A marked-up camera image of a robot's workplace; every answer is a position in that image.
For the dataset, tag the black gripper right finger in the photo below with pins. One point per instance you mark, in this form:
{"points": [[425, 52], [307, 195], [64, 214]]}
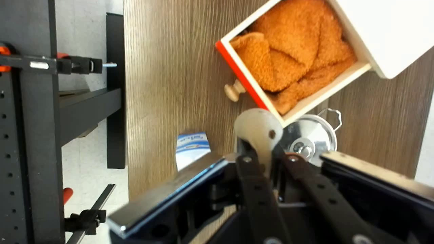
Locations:
{"points": [[331, 217]]}

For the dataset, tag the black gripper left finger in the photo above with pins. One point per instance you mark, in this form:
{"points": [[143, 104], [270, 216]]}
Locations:
{"points": [[265, 218]]}

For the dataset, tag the brown cookie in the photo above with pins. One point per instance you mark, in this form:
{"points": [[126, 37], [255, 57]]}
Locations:
{"points": [[262, 130]]}

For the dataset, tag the wooden drawer with red front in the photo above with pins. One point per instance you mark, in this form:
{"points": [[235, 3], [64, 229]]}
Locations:
{"points": [[244, 81]]}

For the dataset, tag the orange cloth in drawer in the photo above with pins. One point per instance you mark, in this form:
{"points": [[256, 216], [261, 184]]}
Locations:
{"points": [[294, 49]]}

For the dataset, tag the blue white milk carton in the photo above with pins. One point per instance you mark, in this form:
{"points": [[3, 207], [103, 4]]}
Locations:
{"points": [[190, 146]]}

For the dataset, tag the cream wooden box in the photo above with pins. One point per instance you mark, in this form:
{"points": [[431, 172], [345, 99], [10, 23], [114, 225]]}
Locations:
{"points": [[391, 34]]}

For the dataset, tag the black table frame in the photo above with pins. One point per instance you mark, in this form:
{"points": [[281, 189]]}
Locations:
{"points": [[49, 98]]}

